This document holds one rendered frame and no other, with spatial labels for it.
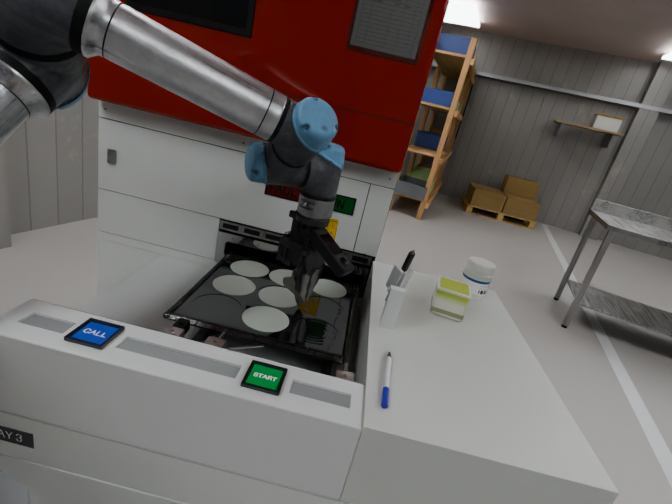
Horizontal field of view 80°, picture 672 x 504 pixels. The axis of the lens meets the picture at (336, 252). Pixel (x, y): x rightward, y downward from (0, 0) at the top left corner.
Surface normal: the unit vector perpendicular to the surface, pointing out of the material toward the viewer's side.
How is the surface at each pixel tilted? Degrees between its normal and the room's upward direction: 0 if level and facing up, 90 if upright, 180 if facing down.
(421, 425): 0
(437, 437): 0
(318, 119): 53
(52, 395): 90
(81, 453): 90
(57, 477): 90
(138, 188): 90
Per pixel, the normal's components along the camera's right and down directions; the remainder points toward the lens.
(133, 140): -0.11, 0.34
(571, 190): -0.36, 0.26
